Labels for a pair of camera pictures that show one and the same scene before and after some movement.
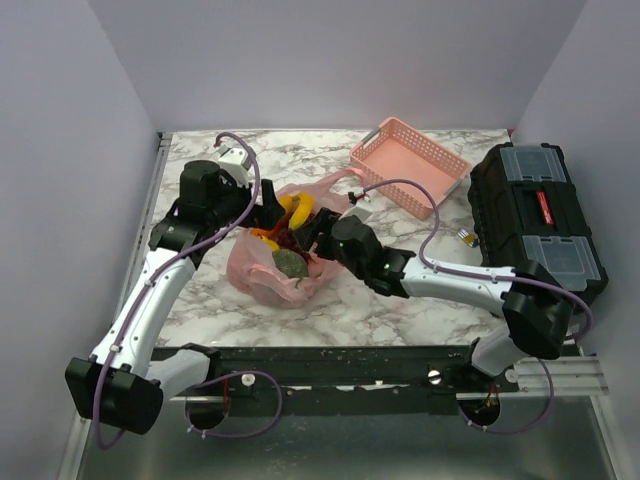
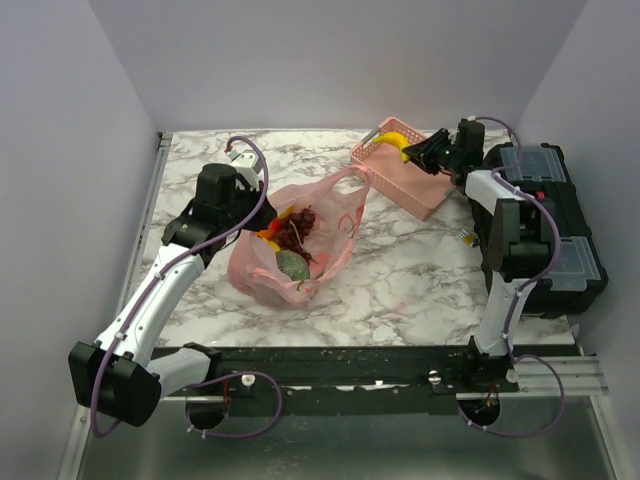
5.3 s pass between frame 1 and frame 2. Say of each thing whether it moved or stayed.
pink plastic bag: stayed
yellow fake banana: moved
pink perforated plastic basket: stayed
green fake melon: stayed
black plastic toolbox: stayed
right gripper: moved
